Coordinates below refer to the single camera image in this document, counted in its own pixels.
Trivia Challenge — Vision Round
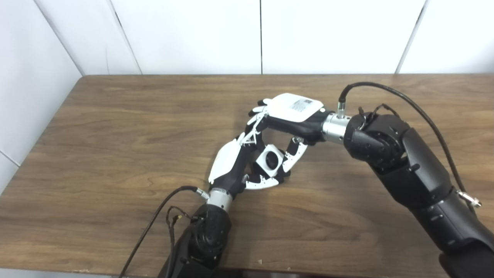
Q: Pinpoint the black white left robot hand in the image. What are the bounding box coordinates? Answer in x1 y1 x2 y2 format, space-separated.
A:
208 132 290 195

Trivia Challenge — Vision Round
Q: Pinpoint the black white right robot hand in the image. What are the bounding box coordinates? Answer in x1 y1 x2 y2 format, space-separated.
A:
247 93 332 173

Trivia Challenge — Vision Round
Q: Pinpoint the white square piece with hole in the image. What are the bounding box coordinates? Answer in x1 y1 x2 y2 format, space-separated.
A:
255 144 286 178

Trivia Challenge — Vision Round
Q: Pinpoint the black peg with square base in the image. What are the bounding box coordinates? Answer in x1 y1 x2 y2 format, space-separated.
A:
251 147 291 184

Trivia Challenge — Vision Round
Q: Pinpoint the thin right arm wire bundle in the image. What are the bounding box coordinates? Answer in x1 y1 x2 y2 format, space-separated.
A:
357 103 400 121

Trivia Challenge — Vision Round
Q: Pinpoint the thin arm wire bundle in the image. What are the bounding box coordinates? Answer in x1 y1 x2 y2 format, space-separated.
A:
357 103 400 121
166 206 194 252

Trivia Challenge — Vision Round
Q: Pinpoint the thin left arm wire bundle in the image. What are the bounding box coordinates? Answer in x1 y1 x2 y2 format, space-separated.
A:
166 206 194 252

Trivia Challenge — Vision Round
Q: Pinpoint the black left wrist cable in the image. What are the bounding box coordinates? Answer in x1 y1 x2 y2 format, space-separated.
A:
118 186 210 278

